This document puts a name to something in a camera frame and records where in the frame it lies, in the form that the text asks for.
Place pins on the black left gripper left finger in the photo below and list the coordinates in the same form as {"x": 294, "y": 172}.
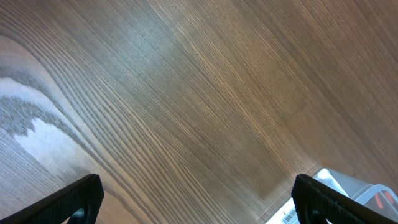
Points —
{"x": 78, "y": 203}

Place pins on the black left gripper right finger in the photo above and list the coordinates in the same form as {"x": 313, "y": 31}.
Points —
{"x": 316, "y": 203}

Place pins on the red handled snips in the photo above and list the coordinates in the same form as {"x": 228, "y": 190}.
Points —
{"x": 384, "y": 200}

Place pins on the clear plastic container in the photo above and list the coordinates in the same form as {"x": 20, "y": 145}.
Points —
{"x": 355, "y": 189}

